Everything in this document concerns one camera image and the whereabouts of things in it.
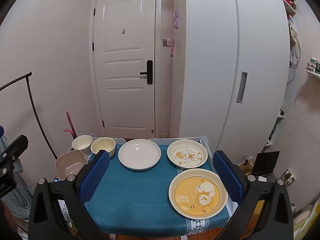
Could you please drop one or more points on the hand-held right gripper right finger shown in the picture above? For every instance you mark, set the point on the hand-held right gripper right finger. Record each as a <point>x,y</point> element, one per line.
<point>227,177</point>

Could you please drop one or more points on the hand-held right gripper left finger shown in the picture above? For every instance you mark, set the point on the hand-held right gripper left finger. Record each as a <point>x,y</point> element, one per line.
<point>96,175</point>

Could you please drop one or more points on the beige square bowl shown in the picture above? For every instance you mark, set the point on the beige square bowl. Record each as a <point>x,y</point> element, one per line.
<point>71,162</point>

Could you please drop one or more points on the white duck print plate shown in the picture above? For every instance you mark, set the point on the white duck print plate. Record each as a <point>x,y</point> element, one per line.
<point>187,153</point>

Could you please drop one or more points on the plain white plate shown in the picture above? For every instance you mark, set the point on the plain white plate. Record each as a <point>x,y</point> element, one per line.
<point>139,153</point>

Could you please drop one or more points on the cream round bowl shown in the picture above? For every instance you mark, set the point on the cream round bowl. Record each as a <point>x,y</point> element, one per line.
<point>102,146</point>

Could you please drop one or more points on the white ribbed bowl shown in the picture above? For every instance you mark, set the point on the white ribbed bowl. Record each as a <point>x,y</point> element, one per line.
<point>81,143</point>

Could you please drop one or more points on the yellow duck print plate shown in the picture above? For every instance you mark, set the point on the yellow duck print plate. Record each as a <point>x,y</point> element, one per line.
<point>195,192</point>

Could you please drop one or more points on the black flat panel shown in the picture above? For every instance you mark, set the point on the black flat panel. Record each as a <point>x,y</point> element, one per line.
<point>266,163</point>

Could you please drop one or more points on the blue tablecloth with patterned border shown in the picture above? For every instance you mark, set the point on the blue tablecloth with patterned border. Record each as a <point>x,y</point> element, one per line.
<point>135,192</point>

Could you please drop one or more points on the grey blue clothes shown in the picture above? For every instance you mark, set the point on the grey blue clothes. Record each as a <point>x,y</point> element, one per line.
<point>20,200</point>

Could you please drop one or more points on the white power strip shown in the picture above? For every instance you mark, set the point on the white power strip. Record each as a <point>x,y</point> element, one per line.
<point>290,177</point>

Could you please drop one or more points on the pale green cloth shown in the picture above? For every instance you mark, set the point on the pale green cloth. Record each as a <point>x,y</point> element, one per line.
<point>307,217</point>

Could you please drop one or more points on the white panelled door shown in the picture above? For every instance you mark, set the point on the white panelled door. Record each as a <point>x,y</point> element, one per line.
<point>125,67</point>

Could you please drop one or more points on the white wardrobe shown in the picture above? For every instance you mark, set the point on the white wardrobe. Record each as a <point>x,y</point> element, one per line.
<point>212,55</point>

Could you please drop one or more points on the pink hanging strip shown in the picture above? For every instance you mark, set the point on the pink hanging strip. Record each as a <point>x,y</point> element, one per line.
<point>172,47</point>

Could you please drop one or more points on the hanging bags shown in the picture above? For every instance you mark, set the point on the hanging bags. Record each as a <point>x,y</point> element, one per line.
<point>295,47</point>

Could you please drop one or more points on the white wall shelf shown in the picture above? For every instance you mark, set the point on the white wall shelf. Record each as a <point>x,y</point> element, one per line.
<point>313,71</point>

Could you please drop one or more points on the grey light switch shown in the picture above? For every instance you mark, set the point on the grey light switch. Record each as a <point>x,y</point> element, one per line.
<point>166,42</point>

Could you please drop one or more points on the purple wall ornament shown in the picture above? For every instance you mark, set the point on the purple wall ornament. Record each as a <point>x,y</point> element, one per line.
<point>176,18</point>

